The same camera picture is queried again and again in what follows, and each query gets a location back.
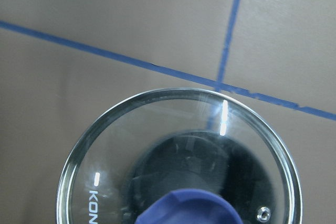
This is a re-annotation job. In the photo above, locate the glass pot lid blue knob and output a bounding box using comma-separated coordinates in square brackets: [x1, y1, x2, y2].
[56, 88, 302, 223]

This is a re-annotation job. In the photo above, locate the dark blue saucepan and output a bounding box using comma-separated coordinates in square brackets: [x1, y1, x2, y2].
[123, 131, 275, 223]

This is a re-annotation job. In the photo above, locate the brown paper table cover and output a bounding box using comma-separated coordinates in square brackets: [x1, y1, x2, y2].
[1, 0, 335, 223]

